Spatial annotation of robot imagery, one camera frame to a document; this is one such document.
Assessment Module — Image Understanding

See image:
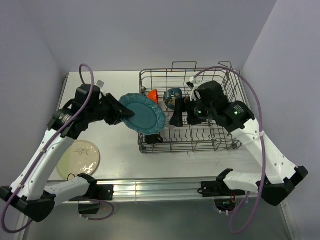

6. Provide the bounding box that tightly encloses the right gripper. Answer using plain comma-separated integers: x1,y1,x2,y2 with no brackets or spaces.
169,96,215,127

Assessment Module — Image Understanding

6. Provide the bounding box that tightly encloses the aluminium extrusion rail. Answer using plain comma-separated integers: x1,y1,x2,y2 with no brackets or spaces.
23,174,287,205

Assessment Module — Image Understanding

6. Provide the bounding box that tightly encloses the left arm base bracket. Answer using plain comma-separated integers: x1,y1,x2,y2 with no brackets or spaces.
94,184,114,201

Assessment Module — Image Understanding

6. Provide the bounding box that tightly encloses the blue floral ceramic bowl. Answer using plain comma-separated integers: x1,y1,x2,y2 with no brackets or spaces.
163,88,182,110

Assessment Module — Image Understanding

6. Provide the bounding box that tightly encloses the cream plate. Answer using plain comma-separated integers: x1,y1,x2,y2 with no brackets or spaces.
56,140,101,180

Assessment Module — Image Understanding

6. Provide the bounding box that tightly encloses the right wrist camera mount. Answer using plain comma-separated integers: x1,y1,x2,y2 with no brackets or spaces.
187,76,202,101

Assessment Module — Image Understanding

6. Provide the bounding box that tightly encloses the grey wire dish rack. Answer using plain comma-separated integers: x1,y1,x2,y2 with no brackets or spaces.
138,61,254,154

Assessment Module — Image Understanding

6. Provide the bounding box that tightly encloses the dark brown mug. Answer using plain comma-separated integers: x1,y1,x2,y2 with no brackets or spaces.
145,134,164,145

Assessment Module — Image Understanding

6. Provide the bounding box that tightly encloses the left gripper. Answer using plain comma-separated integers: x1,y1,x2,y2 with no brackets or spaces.
86,93,134,126

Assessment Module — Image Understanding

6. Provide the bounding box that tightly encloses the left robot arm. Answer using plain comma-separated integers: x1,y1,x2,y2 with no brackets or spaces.
0,84,134,223

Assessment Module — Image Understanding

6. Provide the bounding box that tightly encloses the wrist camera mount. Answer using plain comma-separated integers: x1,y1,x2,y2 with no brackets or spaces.
95,80,105,92
187,76,202,101

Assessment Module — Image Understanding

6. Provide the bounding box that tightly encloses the orange plastic bowl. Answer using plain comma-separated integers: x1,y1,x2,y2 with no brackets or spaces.
147,89,159,104

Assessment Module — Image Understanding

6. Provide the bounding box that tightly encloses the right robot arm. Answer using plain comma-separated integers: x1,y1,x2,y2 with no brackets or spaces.
164,80,309,206

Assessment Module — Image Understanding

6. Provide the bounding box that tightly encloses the teal scalloped plate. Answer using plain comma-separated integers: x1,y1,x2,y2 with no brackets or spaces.
119,93,166,136

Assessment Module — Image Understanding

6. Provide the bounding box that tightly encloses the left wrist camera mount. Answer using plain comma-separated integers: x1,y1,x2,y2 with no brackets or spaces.
95,80,105,92

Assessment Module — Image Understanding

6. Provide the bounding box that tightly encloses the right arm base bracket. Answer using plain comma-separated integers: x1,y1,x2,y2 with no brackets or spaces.
197,180,246,198

